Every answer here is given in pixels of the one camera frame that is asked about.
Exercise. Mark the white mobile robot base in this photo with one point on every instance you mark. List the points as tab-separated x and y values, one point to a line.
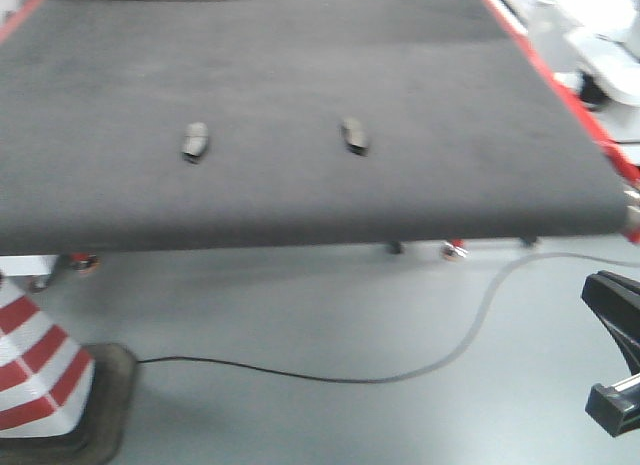
593	47

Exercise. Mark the red white traffic cone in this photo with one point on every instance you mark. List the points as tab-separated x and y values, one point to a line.
62	401

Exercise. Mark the grey brake pad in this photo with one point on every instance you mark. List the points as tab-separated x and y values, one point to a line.
355	136
195	142

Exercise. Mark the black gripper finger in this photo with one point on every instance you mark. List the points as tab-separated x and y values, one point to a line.
614	300
615	408

